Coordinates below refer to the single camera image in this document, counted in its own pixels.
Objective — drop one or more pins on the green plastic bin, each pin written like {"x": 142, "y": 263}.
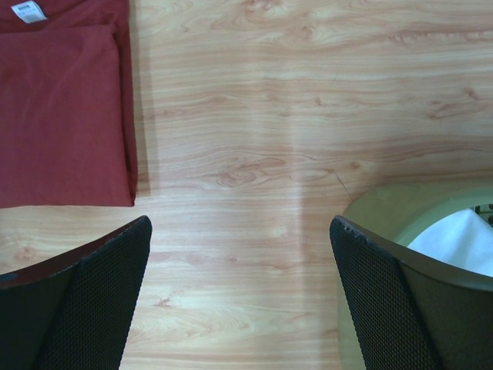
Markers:
{"x": 400, "y": 212}

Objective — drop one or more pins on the white t-shirt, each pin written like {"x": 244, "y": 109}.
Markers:
{"x": 462, "y": 239}

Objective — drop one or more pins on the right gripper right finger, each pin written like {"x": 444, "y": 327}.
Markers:
{"x": 400, "y": 309}

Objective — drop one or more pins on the red t-shirt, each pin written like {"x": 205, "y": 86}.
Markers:
{"x": 67, "y": 124}

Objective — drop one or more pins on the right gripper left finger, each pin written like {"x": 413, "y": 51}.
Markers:
{"x": 74, "y": 310}

